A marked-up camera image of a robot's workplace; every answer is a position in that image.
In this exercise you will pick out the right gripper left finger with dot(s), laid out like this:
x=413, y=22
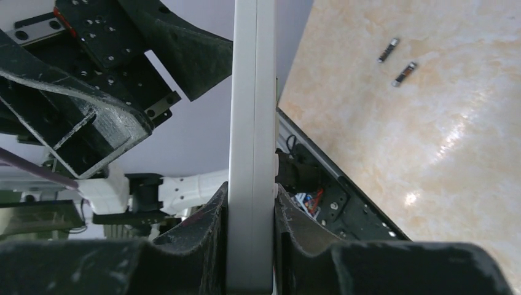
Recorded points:
x=187, y=259

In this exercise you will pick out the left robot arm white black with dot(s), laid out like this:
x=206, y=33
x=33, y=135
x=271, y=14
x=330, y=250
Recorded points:
x=130, y=199

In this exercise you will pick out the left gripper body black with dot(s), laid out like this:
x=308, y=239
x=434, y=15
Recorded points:
x=77, y=80

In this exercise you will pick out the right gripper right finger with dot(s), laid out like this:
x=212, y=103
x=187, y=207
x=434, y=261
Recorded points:
x=312, y=260

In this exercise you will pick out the white remote control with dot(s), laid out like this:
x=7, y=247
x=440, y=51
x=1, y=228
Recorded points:
x=252, y=158

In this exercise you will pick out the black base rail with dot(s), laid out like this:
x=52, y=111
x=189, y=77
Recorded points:
x=335, y=202

